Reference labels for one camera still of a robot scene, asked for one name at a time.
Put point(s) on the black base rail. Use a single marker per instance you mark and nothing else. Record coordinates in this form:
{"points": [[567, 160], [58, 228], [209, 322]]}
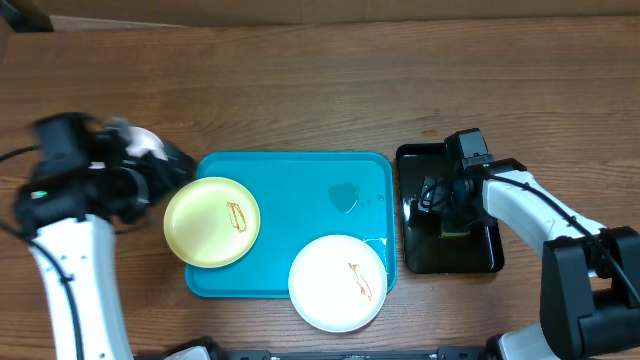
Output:
{"points": [[216, 352]]}

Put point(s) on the white plate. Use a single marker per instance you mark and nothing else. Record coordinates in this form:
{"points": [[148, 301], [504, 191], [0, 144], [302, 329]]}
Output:
{"points": [[140, 141], [337, 283]]}

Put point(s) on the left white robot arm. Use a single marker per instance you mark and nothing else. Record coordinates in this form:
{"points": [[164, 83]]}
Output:
{"points": [[86, 179]]}

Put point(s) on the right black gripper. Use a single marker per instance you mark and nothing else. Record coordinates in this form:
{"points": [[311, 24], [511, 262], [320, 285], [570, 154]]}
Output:
{"points": [[445, 211]]}

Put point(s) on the yellow-green round plate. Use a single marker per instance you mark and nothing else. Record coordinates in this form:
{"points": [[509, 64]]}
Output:
{"points": [[212, 222]]}

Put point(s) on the teal plastic serving tray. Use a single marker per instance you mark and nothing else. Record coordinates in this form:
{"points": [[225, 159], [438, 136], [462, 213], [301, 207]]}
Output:
{"points": [[302, 196]]}

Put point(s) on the black rectangular water tray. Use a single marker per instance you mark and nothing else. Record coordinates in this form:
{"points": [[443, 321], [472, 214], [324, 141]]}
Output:
{"points": [[425, 251]]}

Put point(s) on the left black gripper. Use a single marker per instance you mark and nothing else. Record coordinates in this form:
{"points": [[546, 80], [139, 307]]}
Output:
{"points": [[167, 184]]}

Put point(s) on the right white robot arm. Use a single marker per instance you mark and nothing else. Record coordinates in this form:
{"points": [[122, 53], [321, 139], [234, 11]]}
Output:
{"points": [[589, 297]]}

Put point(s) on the green and yellow sponge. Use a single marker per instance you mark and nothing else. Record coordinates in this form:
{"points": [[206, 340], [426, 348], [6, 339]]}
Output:
{"points": [[454, 229]]}

